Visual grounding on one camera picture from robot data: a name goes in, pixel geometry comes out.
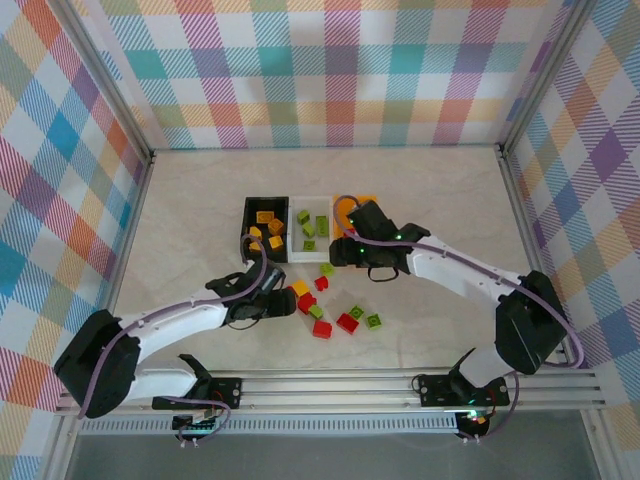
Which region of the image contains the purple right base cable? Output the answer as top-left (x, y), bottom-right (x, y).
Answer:
top-left (457, 372), bottom-right (526, 446)

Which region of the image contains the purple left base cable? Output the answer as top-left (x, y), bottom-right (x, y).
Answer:
top-left (159, 394), bottom-right (234, 449)

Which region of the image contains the black plastic bin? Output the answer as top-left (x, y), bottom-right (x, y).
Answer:
top-left (234, 195), bottom-right (291, 265)

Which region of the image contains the grey slotted cable duct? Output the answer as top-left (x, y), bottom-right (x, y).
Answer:
top-left (77, 417), bottom-right (461, 435)

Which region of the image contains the aluminium side rail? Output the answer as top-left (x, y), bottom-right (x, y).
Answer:
top-left (42, 149), bottom-right (156, 480)
top-left (497, 144), bottom-right (631, 480)

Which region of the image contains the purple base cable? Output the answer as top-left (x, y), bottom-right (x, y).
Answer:
top-left (159, 394), bottom-right (234, 449)
top-left (457, 372), bottom-right (526, 446)

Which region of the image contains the aluminium frame post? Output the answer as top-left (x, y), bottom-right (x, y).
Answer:
top-left (47, 0), bottom-right (156, 164)
top-left (497, 0), bottom-right (601, 159)

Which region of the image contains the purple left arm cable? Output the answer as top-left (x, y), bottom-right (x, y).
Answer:
top-left (77, 234), bottom-right (269, 419)

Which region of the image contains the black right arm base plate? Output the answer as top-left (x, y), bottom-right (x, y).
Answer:
top-left (416, 373), bottom-right (511, 407)

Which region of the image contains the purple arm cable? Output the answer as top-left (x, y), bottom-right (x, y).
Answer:
top-left (332, 194), bottom-right (586, 371)
top-left (77, 234), bottom-right (269, 419)

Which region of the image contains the long aluminium mounting rail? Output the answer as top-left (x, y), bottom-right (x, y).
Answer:
top-left (54, 367), bottom-right (607, 417)

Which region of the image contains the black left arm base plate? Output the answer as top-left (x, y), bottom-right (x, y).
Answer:
top-left (151, 377), bottom-right (244, 412)

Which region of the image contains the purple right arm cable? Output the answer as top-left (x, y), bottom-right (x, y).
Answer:
top-left (332, 194), bottom-right (586, 371)

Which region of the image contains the white plastic bin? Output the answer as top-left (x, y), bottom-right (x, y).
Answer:
top-left (287, 195), bottom-right (335, 265)

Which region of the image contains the orange plastic bin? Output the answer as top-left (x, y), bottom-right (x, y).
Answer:
top-left (332, 193), bottom-right (381, 241)

